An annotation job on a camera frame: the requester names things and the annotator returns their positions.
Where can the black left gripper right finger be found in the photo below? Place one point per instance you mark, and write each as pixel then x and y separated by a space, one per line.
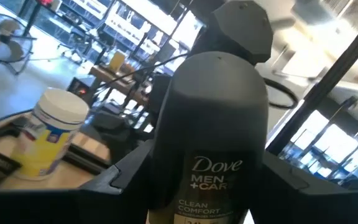
pixel 284 189

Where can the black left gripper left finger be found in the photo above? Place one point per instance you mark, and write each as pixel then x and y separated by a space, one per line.
pixel 126 193

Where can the dark grey deodorant stick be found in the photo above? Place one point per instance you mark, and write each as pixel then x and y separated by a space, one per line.
pixel 210 124

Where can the yellow disinfectant wipes canister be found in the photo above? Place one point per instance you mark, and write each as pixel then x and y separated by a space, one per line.
pixel 47 149

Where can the wooden background table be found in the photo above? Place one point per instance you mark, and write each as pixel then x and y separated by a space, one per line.
pixel 126 87

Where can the black upright pole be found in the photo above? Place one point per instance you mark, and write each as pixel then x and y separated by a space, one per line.
pixel 322 84

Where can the yellow cup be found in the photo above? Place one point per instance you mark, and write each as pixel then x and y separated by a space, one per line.
pixel 117 61

